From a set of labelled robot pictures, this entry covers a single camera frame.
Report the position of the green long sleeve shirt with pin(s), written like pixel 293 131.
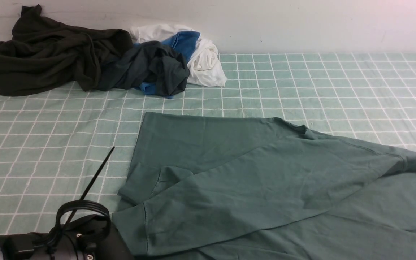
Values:
pixel 212 188

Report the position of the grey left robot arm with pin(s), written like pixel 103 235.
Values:
pixel 70 246

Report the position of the white crumpled garment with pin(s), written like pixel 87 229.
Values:
pixel 204 64

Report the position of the dark grey crumpled garment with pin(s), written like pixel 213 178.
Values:
pixel 128 71

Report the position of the blue crumpled garment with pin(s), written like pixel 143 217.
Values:
pixel 184 43

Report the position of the green checkered tablecloth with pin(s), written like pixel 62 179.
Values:
pixel 52 143

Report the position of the dark olive crumpled garment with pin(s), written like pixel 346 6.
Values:
pixel 44 54

